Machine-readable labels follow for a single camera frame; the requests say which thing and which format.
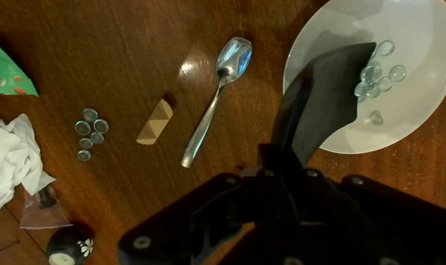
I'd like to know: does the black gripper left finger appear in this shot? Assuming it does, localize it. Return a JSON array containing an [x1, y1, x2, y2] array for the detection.
[[118, 144, 286, 265]]

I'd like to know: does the clear glass bead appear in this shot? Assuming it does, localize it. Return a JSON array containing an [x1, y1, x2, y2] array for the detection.
[[367, 85, 383, 100], [74, 119, 93, 137], [359, 65, 375, 85], [375, 38, 396, 57], [389, 63, 408, 82], [75, 149, 93, 163], [81, 107, 100, 123], [367, 60, 384, 79], [377, 75, 395, 93], [353, 81, 373, 98], [93, 118, 111, 135], [78, 137, 96, 151], [88, 131, 106, 146], [368, 110, 384, 126]]

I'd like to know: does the white crumpled tissue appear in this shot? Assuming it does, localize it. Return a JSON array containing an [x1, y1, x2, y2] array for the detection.
[[0, 113, 58, 215]]

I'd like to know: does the metal spoon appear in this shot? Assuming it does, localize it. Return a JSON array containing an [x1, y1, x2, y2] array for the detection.
[[180, 35, 255, 169]]

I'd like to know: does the small wooden block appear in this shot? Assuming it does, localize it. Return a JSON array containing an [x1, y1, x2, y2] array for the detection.
[[136, 97, 175, 147]]

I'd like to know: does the white shallow bowl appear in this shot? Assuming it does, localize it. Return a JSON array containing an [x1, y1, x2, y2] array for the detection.
[[281, 0, 446, 156]]

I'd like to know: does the black rectangular plate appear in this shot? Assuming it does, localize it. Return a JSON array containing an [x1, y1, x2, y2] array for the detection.
[[272, 41, 378, 168]]

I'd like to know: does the green packet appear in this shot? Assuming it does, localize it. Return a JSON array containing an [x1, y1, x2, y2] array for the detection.
[[0, 32, 40, 98]]

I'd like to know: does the clear plastic bag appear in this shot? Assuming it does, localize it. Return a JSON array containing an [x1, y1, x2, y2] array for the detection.
[[19, 184, 75, 232]]

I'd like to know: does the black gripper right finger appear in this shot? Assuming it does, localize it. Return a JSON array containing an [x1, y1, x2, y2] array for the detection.
[[283, 166, 446, 265]]

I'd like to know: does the black small container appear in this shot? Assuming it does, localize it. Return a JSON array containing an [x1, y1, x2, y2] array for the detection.
[[44, 222, 96, 265]]

